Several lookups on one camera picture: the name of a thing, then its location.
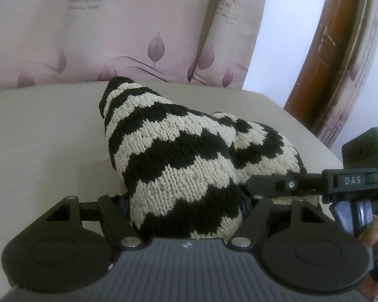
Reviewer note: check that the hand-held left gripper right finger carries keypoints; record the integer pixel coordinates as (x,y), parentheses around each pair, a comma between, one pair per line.
(255,217)

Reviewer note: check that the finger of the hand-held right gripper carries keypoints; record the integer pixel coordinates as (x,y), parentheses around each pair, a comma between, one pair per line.
(283,185)

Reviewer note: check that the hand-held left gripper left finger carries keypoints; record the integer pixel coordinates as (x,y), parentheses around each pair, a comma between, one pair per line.
(113,215)

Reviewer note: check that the black and cream striped knit garment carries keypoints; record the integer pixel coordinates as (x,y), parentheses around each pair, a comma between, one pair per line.
(176,170)

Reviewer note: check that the person's right hand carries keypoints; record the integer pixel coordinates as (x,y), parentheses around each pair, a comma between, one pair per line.
(376,236)

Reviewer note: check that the brown wooden door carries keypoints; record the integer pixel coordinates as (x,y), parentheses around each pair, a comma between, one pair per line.
(315,69)

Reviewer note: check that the pink leaf-print curtain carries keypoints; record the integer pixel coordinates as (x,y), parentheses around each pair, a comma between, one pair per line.
(113,31)

